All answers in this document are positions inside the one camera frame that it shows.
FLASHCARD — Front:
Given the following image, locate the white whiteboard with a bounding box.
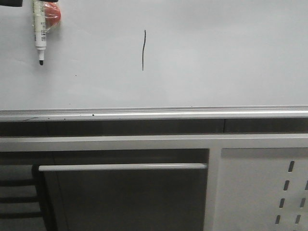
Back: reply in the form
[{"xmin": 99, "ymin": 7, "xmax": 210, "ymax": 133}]
[{"xmin": 0, "ymin": 0, "xmax": 308, "ymax": 110}]

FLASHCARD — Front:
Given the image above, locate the red round magnet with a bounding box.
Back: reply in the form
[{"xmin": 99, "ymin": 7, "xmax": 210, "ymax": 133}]
[{"xmin": 42, "ymin": 1, "xmax": 62, "ymax": 32}]

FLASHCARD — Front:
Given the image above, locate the white whiteboard marker pen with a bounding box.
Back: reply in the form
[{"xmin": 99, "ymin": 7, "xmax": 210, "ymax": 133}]
[{"xmin": 31, "ymin": 0, "xmax": 47, "ymax": 65}]

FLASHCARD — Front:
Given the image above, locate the aluminium whiteboard tray rail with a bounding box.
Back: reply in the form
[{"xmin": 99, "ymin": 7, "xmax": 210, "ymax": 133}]
[{"xmin": 0, "ymin": 105, "xmax": 308, "ymax": 122}]

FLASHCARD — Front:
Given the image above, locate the white perforated side panel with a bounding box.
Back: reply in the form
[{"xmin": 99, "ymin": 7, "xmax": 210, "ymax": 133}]
[{"xmin": 215, "ymin": 148, "xmax": 308, "ymax": 231}]

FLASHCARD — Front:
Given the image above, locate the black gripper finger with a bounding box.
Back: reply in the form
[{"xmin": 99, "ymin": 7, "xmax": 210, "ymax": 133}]
[{"xmin": 0, "ymin": 0, "xmax": 23, "ymax": 7}]

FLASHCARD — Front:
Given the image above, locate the black marker stroke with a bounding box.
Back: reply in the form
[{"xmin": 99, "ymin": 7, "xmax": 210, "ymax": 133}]
[{"xmin": 141, "ymin": 29, "xmax": 147, "ymax": 71}]

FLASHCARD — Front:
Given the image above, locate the white metal rack frame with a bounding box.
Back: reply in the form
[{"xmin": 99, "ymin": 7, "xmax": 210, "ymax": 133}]
[{"xmin": 0, "ymin": 134, "xmax": 308, "ymax": 231}]

